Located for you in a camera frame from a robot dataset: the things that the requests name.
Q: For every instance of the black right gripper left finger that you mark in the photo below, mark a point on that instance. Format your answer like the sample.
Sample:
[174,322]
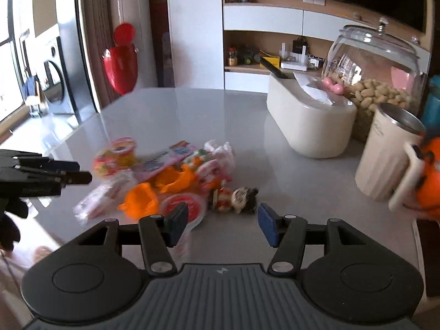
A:
[175,223]

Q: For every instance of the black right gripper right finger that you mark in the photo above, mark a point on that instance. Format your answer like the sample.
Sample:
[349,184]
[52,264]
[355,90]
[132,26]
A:
[271,224]

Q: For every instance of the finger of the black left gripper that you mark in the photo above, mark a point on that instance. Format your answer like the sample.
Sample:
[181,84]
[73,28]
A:
[76,177]

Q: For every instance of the orange plastic capsule half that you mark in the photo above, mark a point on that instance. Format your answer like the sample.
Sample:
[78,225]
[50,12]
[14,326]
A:
[141,201]

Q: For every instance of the small doll figurine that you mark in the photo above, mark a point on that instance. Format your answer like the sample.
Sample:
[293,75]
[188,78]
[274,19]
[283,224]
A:
[242,200]

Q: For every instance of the yellow pink toy cake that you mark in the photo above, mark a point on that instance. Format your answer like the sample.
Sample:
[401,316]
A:
[120,155]

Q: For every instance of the white pink plush toy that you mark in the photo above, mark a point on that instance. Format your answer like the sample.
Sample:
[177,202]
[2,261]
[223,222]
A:
[212,164]

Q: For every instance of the white tissue box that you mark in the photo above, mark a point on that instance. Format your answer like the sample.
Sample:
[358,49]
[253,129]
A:
[315,122]

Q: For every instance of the red hanging bag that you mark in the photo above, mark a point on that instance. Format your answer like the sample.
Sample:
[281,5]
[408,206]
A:
[120,61]

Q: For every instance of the white ribbed mug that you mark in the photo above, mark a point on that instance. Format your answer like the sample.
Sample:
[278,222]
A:
[392,162]

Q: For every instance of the orange round toy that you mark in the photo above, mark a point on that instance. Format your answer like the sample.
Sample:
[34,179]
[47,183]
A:
[427,188]

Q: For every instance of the glass jar with peanuts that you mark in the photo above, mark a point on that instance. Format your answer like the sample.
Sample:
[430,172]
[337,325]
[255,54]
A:
[374,67]

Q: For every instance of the blue container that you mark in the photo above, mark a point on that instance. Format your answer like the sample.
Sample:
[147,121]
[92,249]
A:
[431,114]

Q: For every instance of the white wall shelf unit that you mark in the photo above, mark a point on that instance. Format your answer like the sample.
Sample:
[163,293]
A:
[266,24]

